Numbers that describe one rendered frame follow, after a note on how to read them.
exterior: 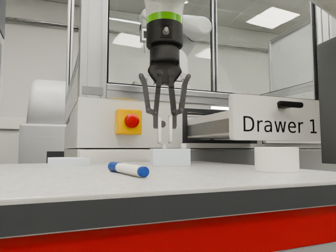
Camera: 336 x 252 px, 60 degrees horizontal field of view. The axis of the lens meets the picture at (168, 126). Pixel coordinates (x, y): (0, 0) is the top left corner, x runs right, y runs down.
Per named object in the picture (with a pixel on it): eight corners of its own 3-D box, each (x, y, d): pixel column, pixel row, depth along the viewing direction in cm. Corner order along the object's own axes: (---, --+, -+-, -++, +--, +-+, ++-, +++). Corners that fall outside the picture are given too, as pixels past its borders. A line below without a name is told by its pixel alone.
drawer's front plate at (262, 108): (324, 141, 78) (323, 100, 79) (233, 139, 67) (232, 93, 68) (319, 141, 80) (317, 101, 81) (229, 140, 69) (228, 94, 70)
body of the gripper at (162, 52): (147, 42, 69) (147, 81, 69) (183, 43, 70) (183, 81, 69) (147, 53, 77) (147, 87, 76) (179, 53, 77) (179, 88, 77)
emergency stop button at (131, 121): (139, 128, 81) (139, 113, 81) (125, 127, 79) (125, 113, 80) (136, 128, 83) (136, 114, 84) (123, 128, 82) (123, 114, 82)
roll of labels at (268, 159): (300, 170, 50) (299, 147, 50) (298, 173, 44) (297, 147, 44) (258, 169, 53) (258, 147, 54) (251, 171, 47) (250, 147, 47)
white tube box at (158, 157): (190, 165, 64) (190, 148, 65) (152, 166, 64) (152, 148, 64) (181, 163, 77) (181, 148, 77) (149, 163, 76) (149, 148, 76)
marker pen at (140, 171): (150, 178, 37) (150, 165, 37) (138, 178, 36) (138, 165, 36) (116, 170, 49) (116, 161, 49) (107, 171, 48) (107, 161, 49)
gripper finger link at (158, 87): (163, 69, 71) (157, 68, 71) (158, 115, 70) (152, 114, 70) (162, 73, 75) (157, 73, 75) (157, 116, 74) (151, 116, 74)
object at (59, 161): (89, 165, 65) (90, 158, 65) (47, 166, 61) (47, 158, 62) (83, 163, 76) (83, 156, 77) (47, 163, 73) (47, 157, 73)
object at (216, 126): (314, 135, 79) (313, 113, 80) (234, 134, 70) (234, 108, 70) (230, 140, 116) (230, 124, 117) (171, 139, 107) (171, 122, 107)
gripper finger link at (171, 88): (165, 73, 75) (171, 73, 75) (171, 116, 74) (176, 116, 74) (166, 69, 71) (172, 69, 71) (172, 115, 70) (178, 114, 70)
